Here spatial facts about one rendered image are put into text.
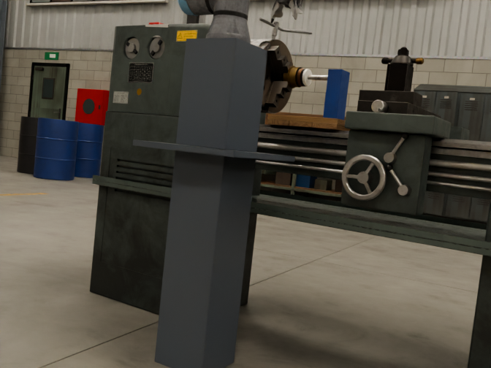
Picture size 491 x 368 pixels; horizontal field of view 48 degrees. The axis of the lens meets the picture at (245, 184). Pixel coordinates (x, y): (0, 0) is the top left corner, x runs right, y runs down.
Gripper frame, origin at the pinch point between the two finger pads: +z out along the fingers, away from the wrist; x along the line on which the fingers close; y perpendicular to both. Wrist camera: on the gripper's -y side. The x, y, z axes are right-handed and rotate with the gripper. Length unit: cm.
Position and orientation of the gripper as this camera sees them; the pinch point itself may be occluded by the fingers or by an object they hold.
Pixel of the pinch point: (282, 21)
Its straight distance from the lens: 255.2
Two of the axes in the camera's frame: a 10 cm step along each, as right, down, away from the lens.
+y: 7.2, 1.3, 6.8
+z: -1.6, 9.9, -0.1
